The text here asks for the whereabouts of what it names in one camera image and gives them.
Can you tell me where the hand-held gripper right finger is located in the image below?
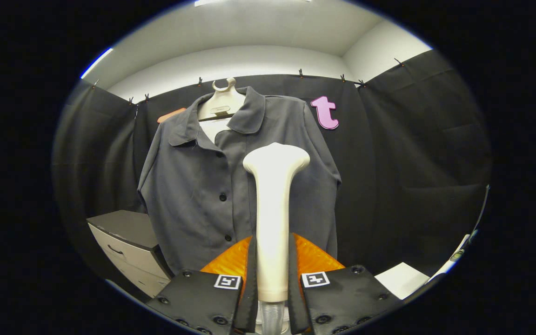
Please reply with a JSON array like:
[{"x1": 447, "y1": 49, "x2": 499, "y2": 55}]
[{"x1": 288, "y1": 234, "x2": 401, "y2": 335}]

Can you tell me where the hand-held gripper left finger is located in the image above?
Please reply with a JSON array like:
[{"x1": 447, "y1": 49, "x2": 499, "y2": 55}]
[{"x1": 145, "y1": 236, "x2": 259, "y2": 335}]

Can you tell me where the white garment steamer hose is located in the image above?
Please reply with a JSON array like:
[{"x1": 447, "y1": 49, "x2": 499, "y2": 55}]
[{"x1": 258, "y1": 301, "x2": 286, "y2": 335}]

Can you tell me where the cream garment steamer head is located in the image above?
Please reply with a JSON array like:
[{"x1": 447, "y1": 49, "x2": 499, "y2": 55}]
[{"x1": 242, "y1": 142, "x2": 311, "y2": 303}]

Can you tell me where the dark grey button shirt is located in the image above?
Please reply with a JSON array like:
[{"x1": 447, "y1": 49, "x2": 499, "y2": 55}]
[{"x1": 137, "y1": 86, "x2": 342, "y2": 276}]

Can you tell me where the cream clothes hanger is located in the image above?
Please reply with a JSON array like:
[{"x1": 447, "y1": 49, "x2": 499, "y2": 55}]
[{"x1": 197, "y1": 77, "x2": 246, "y2": 142}]

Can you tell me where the grey top drawer cabinet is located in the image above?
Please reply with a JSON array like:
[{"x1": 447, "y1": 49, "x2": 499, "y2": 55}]
[{"x1": 86, "y1": 209, "x2": 173, "y2": 298}]

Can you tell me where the black backdrop cloth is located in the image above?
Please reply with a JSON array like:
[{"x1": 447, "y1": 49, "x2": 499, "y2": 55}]
[{"x1": 52, "y1": 49, "x2": 493, "y2": 289}]

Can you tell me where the row of backdrop clips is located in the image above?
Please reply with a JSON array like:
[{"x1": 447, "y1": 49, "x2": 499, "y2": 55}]
[{"x1": 92, "y1": 58, "x2": 403, "y2": 104}]

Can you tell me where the narrow ceiling light panel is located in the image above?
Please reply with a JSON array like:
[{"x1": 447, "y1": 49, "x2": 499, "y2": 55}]
[{"x1": 80, "y1": 47, "x2": 114, "y2": 80}]

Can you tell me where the large ceiling light panel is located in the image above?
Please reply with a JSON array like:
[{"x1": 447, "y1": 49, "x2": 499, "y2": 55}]
[{"x1": 194, "y1": 0, "x2": 313, "y2": 7}]

